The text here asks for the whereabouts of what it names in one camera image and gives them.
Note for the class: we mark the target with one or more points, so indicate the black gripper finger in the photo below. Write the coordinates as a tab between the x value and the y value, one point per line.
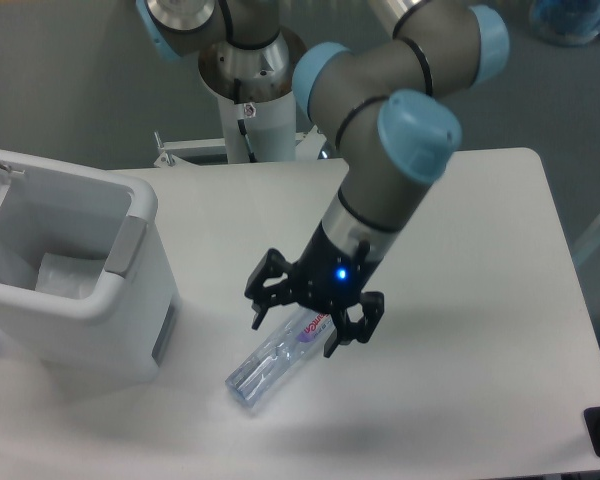
346	331
272	283

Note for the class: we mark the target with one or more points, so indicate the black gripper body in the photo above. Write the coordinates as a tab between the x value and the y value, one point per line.
328	279

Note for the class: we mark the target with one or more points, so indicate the clear plastic water bottle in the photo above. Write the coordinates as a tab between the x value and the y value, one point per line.
290	345

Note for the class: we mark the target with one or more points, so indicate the white plastic packaging bag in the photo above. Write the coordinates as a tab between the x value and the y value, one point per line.
68	277

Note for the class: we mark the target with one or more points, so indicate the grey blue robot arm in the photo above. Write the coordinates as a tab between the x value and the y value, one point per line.
381	110

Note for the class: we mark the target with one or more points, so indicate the white trash can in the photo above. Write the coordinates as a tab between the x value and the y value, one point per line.
49	206

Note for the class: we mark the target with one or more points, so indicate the blue plastic bag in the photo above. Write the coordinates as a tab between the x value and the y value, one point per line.
565	23

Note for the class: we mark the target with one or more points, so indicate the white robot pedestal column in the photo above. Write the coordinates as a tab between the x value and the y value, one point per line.
260	115

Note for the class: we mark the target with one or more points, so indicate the white metal base frame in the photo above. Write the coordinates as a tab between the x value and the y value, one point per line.
311	145

